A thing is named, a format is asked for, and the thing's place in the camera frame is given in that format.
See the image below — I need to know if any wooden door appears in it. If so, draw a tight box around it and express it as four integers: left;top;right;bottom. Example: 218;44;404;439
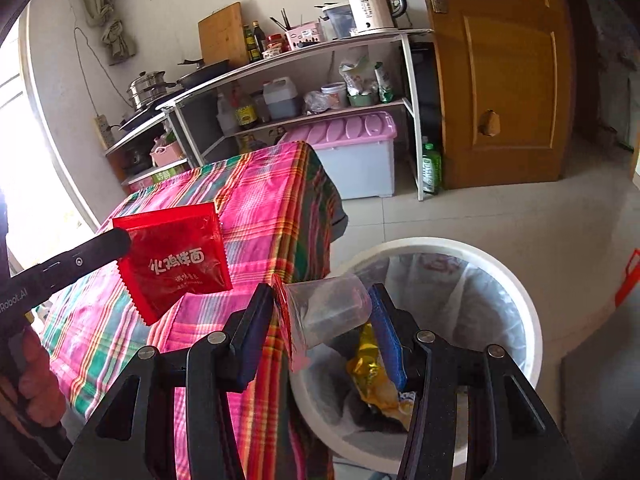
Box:
425;0;575;188

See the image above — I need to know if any person left hand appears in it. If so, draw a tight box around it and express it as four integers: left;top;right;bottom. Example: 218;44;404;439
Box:
1;326;66;436

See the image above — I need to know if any white power strip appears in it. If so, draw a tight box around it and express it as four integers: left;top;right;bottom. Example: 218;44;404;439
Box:
93;115;115;150

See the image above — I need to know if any red noodle sauce packet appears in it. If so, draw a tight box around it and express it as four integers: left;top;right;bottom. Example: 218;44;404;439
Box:
113;203;232;326

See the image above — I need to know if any red lid jelly cup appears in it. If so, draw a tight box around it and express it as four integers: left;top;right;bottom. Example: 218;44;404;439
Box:
271;274;372;373

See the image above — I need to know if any white electric kettle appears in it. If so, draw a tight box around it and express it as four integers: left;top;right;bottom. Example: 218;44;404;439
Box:
348;0;407;35

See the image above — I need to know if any black frying pan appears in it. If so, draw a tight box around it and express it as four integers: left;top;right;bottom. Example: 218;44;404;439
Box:
177;58;231;89

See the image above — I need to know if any pink utensil basket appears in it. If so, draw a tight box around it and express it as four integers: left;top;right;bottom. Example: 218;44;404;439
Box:
285;20;326;51

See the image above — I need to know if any white trash bin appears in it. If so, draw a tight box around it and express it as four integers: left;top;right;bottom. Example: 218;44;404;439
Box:
291;237;542;474

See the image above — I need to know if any white metal shelf rack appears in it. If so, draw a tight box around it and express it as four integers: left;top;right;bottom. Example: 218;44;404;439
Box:
105;28;432;188

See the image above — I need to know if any yellow sausage stick wrapper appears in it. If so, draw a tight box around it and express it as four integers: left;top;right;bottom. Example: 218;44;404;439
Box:
346;323;416;431

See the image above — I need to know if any steel steamer pot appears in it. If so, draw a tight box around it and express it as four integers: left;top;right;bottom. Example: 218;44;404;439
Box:
127;70;177;110

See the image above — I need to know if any pink woven basket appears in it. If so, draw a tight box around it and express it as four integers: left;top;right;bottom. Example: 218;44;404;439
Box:
150;138;184;167

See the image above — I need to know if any green bottle on floor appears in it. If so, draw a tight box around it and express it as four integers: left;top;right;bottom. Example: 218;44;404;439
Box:
422;136;442;195

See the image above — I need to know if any wooden cutting board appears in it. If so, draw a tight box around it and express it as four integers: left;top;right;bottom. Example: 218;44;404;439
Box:
198;2;250;68

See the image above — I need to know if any white vinegar jug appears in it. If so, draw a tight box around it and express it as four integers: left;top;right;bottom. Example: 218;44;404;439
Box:
262;77;302;120

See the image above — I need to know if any oil bottle yellow label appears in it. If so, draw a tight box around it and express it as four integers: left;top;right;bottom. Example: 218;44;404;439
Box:
231;84;258;130

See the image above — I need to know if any hanging grey cloth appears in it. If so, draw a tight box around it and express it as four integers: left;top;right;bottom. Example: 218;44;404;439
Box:
84;0;137;66

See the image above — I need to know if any pink lid storage box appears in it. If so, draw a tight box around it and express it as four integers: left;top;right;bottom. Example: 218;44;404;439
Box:
281;112;397;200

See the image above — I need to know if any pink plaid tablecloth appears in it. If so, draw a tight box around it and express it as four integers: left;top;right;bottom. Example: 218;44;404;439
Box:
39;140;350;480

